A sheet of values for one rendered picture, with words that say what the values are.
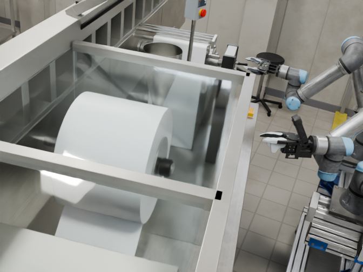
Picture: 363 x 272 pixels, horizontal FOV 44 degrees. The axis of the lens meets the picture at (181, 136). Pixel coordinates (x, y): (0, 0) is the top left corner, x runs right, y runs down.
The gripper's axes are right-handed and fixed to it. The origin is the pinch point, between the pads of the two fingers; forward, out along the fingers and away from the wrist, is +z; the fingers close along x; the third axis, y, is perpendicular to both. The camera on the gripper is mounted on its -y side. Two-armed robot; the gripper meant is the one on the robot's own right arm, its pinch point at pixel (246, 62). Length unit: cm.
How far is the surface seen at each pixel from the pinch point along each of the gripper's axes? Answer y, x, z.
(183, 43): 74, 10, 14
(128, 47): 82, 19, 34
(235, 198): 66, 67, -27
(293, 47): -220, -62, 4
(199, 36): 68, 4, 9
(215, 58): 61, 11, 1
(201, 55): 71, 13, 5
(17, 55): 167, 38, 19
